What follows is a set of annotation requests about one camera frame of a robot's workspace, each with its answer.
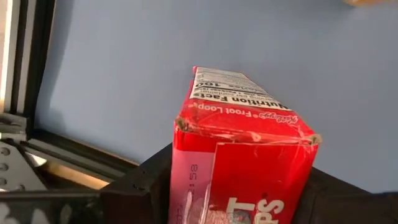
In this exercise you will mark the black aluminium rig frame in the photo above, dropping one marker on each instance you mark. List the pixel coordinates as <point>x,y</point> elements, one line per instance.
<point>37,62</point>

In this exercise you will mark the red Froot Loops cereal box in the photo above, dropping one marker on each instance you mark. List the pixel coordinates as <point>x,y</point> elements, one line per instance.
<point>248,174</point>

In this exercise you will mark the light wooden edge plank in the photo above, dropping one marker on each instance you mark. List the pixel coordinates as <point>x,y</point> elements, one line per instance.
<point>74,175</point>

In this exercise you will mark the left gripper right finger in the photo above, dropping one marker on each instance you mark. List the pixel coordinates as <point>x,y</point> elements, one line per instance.
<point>342,208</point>

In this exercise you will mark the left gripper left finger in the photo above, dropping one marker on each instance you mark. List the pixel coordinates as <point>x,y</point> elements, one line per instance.
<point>133,202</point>

